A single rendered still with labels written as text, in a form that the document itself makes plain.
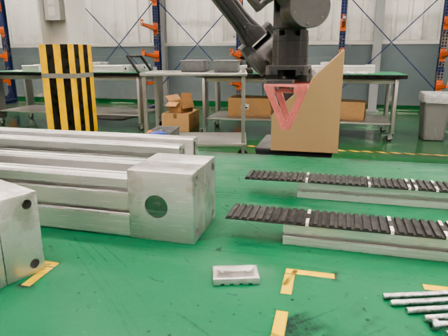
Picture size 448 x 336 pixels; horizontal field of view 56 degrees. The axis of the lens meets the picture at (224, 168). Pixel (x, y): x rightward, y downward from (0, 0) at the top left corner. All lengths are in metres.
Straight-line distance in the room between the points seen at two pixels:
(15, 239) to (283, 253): 0.31
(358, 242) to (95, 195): 0.35
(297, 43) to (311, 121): 0.40
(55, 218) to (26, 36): 9.83
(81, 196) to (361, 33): 7.80
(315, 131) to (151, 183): 0.60
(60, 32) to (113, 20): 5.22
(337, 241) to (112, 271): 0.27
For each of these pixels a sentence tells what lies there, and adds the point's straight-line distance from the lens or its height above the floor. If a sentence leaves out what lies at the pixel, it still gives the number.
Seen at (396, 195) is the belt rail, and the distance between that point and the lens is 0.74.
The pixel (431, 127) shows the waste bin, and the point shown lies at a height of 0.16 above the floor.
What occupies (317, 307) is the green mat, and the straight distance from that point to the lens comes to 0.44.
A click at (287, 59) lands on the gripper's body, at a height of 1.01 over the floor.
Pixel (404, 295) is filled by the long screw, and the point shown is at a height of 0.78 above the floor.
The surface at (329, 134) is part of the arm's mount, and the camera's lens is 1.07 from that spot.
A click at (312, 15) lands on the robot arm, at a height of 1.07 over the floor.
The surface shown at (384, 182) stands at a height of 0.81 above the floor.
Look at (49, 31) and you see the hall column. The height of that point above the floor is 1.21.
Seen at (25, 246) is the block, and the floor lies 0.82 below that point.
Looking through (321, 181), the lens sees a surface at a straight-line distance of 0.73.
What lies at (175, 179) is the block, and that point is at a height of 0.87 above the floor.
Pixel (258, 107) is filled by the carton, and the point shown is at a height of 0.35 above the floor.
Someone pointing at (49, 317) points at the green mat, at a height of 0.78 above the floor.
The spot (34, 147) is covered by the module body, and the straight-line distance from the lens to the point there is 0.89.
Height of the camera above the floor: 1.02
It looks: 15 degrees down
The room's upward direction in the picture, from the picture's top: straight up
